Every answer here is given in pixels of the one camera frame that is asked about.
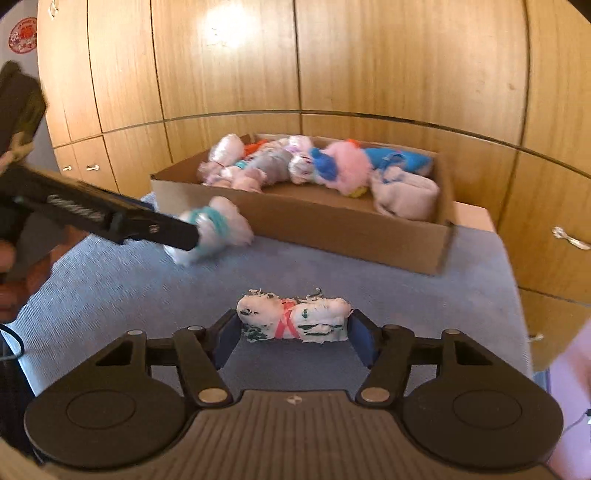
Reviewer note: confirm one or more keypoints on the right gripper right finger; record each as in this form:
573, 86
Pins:
386, 352

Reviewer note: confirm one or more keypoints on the blue grey bed cover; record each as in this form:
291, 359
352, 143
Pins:
100, 290

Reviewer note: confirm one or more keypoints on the wooden wardrobe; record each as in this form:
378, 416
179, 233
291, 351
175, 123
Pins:
500, 88

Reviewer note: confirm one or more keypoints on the brown cardboard box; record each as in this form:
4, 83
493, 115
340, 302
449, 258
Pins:
315, 216

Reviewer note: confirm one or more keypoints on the white lilac sock roll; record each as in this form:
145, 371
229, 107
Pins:
295, 144

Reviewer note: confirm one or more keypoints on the fluffy pink sock ball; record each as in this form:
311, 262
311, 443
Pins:
342, 167

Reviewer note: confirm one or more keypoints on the orange sock roll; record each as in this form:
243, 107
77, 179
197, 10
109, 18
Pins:
251, 148
354, 142

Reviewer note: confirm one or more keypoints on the white sock blue trim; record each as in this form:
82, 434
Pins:
398, 193

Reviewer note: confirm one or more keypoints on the grey sock roll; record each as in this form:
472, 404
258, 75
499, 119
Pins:
274, 165

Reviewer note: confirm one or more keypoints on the orange sock roll right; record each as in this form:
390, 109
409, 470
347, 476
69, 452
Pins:
354, 142

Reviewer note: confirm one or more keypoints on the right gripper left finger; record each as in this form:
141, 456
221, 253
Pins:
200, 353

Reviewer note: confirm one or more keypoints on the white sock teal band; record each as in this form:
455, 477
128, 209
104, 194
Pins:
219, 224

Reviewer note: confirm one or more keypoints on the red round sticker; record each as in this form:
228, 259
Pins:
22, 38

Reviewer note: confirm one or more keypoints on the silver drawer handle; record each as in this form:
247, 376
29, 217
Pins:
561, 234

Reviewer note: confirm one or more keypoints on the blue knitted sock roll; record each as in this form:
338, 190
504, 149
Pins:
383, 158

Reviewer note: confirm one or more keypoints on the shiny pink sock roll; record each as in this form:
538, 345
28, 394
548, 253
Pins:
225, 153

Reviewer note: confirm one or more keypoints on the white green patterned sock roll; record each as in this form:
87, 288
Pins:
315, 318

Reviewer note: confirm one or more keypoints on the orange sock roll left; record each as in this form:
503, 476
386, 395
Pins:
251, 148

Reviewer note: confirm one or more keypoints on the pale pink sock roll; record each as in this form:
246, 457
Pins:
249, 180

